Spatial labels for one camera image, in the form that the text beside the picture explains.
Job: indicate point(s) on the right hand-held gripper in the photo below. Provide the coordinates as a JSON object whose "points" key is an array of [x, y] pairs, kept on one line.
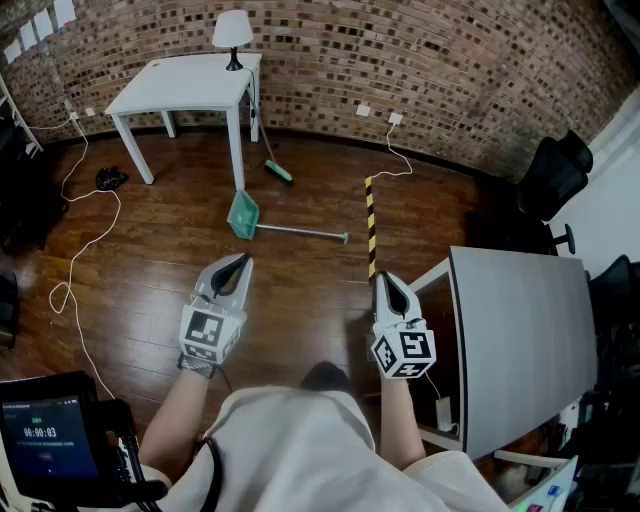
{"points": [[412, 347]]}

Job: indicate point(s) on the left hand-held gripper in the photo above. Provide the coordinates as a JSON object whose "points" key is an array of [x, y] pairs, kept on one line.
{"points": [[202, 330]]}

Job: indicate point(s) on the person's left forearm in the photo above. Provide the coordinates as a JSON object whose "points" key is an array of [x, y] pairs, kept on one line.
{"points": [[175, 420]]}

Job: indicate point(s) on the person's right forearm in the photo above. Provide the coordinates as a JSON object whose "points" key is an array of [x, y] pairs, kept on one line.
{"points": [[397, 420]]}

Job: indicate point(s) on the yellow black striped tape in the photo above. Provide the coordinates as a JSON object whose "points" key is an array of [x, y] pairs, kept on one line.
{"points": [[370, 225]]}

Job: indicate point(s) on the dark wristband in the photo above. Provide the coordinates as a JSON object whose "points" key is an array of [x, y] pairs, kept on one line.
{"points": [[196, 365]]}

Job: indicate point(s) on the person's right leg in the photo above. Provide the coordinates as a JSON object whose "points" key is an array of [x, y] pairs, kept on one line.
{"points": [[325, 376]]}

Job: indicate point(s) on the white power adapter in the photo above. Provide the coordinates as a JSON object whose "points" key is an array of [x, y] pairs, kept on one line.
{"points": [[443, 414]]}

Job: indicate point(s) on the green broom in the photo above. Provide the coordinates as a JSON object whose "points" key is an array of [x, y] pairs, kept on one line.
{"points": [[279, 171]]}

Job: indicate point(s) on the grey office desk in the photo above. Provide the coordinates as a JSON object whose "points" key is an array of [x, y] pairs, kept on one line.
{"points": [[525, 340]]}

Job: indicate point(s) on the black plastic bag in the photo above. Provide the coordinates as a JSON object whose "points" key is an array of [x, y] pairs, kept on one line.
{"points": [[111, 179]]}

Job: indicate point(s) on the person's white shirt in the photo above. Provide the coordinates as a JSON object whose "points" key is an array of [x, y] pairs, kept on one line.
{"points": [[300, 450]]}

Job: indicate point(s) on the black mesh office chair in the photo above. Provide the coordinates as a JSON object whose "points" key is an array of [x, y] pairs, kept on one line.
{"points": [[552, 175]]}

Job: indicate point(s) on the white square table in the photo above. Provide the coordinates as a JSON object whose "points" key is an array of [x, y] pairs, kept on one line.
{"points": [[185, 82]]}

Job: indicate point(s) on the black bulky object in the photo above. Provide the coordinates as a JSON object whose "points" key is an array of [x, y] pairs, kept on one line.
{"points": [[25, 200]]}

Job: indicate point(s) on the black tablet screen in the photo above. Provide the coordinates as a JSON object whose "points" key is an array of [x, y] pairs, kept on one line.
{"points": [[47, 440]]}

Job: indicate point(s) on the white storage box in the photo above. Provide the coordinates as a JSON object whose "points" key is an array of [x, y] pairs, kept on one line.
{"points": [[545, 490]]}

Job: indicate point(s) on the white shade table lamp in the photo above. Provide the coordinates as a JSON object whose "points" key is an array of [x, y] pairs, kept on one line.
{"points": [[232, 30]]}

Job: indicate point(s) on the white metal shelf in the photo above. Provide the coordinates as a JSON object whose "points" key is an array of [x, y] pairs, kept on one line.
{"points": [[20, 120]]}

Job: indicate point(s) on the white wall socket with plug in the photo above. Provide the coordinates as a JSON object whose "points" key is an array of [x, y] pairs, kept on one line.
{"points": [[395, 119]]}

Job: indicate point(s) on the white blank wall socket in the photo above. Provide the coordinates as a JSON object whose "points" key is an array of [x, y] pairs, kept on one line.
{"points": [[363, 110]]}

